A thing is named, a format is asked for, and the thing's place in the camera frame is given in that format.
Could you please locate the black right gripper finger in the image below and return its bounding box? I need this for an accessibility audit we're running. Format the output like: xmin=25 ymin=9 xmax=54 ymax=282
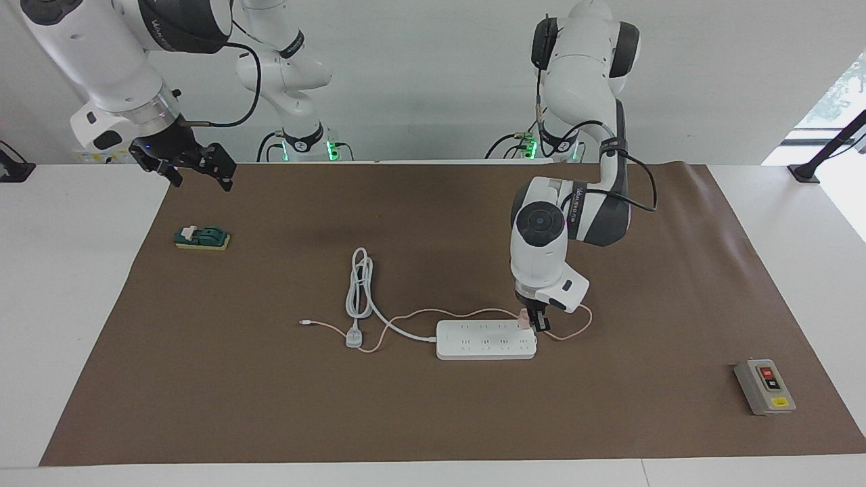
xmin=153 ymin=160 xmax=185 ymax=189
xmin=202 ymin=141 xmax=238 ymax=193

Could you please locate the thin pink charging cable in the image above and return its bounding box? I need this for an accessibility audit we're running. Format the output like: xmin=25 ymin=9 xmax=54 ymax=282
xmin=300 ymin=304 xmax=595 ymax=354

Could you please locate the white power strip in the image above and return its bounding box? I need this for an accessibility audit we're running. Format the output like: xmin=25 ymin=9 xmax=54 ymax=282
xmin=436 ymin=319 xmax=539 ymax=361

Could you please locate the green circuit board clip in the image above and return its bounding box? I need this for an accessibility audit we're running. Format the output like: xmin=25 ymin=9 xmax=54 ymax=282
xmin=173 ymin=225 xmax=231 ymax=252

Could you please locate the black desk clamp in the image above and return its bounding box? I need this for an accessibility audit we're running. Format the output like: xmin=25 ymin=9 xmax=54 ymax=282
xmin=0 ymin=140 xmax=37 ymax=183

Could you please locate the brown table mat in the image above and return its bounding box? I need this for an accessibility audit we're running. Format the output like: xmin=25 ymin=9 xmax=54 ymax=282
xmin=39 ymin=162 xmax=866 ymax=467

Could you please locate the black slanted stand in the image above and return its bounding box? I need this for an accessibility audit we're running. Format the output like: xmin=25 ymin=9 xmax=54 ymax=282
xmin=788 ymin=108 xmax=866 ymax=185

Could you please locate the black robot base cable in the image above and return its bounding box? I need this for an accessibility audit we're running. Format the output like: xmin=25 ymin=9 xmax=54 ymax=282
xmin=256 ymin=131 xmax=286 ymax=163
xmin=484 ymin=101 xmax=549 ymax=161

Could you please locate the white wall socket box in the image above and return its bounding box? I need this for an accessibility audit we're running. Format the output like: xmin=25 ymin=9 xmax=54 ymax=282
xmin=71 ymin=145 xmax=136 ymax=165

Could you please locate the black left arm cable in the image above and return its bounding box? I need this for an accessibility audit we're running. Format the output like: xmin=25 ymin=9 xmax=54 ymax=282
xmin=536 ymin=14 xmax=659 ymax=214

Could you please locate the white power cord with plug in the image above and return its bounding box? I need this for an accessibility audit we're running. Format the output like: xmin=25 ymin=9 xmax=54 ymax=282
xmin=345 ymin=247 xmax=439 ymax=350

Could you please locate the grey on-off switch box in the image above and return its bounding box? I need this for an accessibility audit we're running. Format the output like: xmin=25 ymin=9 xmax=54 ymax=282
xmin=734 ymin=358 xmax=798 ymax=417

